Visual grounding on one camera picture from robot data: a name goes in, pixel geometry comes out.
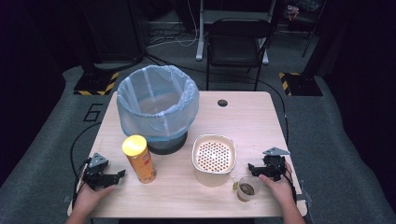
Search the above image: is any person's right hand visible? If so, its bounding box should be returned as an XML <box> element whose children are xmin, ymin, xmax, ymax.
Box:
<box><xmin>258</xmin><ymin>161</ymin><xmax>297</xmax><ymax>207</ymax></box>

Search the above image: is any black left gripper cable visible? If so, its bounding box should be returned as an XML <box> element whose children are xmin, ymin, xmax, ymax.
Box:
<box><xmin>70</xmin><ymin>121</ymin><xmax>103</xmax><ymax>208</ymax></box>

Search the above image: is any person's left hand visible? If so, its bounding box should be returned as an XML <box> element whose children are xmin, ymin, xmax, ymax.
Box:
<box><xmin>73</xmin><ymin>182</ymin><xmax>116</xmax><ymax>217</ymax></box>

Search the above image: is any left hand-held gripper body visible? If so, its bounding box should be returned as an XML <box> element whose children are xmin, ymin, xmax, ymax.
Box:
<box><xmin>81</xmin><ymin>152</ymin><xmax>110</xmax><ymax>191</ymax></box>

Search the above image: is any blue plastic trash bag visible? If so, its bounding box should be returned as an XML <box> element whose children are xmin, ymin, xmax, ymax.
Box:
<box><xmin>116</xmin><ymin>64</ymin><xmax>201</xmax><ymax>143</ymax></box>

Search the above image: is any clear plastic cup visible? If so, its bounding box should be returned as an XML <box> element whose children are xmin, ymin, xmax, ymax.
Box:
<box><xmin>236</xmin><ymin>175</ymin><xmax>262</xmax><ymax>203</ymax></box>

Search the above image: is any black stand base striped tape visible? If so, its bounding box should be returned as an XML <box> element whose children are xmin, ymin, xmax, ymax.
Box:
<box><xmin>278</xmin><ymin>72</ymin><xmax>324</xmax><ymax>97</ymax></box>
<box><xmin>73</xmin><ymin>69</ymin><xmax>120</xmax><ymax>97</ymax></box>

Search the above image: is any black mesh trash bin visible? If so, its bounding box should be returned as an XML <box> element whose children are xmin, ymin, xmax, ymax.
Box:
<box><xmin>146</xmin><ymin>130</ymin><xmax>189</xmax><ymax>156</ymax></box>

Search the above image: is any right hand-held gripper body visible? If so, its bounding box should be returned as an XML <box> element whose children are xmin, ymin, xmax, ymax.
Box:
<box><xmin>262</xmin><ymin>147</ymin><xmax>290</xmax><ymax>182</ymax></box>

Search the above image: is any black folding chair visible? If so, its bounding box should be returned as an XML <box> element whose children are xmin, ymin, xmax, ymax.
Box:
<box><xmin>205</xmin><ymin>18</ymin><xmax>274</xmax><ymax>92</ymax></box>

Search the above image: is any orange chips can yellow lid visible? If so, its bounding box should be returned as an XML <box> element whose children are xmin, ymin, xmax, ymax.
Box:
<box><xmin>121</xmin><ymin>134</ymin><xmax>158</xmax><ymax>185</ymax></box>

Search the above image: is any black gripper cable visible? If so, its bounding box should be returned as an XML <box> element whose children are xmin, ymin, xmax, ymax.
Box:
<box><xmin>270</xmin><ymin>157</ymin><xmax>299</xmax><ymax>203</ymax></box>
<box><xmin>70</xmin><ymin>121</ymin><xmax>103</xmax><ymax>208</ymax></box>

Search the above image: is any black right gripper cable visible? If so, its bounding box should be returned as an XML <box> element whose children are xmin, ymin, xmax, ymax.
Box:
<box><xmin>270</xmin><ymin>157</ymin><xmax>299</xmax><ymax>203</ymax></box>

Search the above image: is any white bowl with perforated strainer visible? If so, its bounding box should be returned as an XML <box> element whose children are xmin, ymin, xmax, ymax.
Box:
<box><xmin>191</xmin><ymin>133</ymin><xmax>237</xmax><ymax>188</ymax></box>

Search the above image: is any floor cables bundle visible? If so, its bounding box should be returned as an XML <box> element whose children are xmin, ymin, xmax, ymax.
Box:
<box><xmin>145</xmin><ymin>0</ymin><xmax>200</xmax><ymax>50</ymax></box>

